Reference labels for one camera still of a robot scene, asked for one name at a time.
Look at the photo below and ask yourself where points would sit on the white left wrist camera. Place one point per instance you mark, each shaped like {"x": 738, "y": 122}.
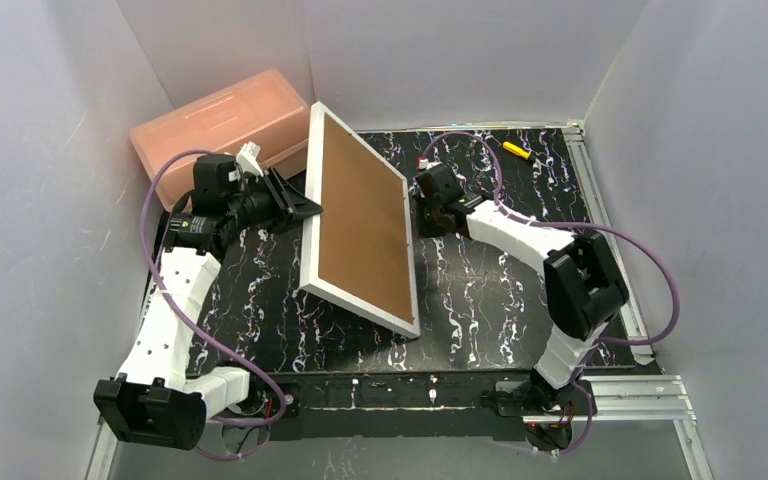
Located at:
{"x": 247, "y": 160}

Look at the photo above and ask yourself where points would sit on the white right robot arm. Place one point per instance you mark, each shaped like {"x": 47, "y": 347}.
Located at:
{"x": 584, "y": 287}

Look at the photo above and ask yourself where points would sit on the yellow screwdriver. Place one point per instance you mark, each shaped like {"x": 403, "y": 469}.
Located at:
{"x": 518, "y": 151}

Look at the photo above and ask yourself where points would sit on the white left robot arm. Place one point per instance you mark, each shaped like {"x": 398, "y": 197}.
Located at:
{"x": 177, "y": 377}

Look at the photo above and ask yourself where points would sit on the pink plastic storage box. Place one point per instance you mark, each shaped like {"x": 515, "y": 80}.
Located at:
{"x": 264, "y": 109}

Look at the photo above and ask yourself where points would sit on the white picture frame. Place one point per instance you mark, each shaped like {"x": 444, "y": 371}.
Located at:
{"x": 358, "y": 252}

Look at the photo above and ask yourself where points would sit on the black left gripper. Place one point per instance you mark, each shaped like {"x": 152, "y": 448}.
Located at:
{"x": 277, "y": 198}

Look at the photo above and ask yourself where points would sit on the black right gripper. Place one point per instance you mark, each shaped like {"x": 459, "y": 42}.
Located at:
{"x": 428, "y": 207}

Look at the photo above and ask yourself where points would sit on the aluminium rail frame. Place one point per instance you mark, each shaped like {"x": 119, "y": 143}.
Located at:
{"x": 479, "y": 309}

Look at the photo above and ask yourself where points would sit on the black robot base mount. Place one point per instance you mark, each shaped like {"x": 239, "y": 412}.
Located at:
{"x": 476, "y": 403}

